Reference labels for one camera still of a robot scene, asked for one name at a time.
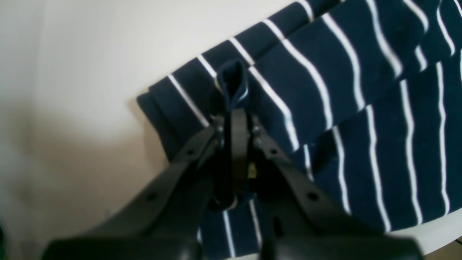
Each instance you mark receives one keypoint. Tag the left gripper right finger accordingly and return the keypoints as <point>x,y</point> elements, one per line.
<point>302,222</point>

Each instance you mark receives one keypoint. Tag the navy white striped t-shirt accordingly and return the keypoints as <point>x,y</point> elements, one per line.
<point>364,96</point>

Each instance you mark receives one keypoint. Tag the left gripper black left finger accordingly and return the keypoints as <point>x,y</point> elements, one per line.
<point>209,173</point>

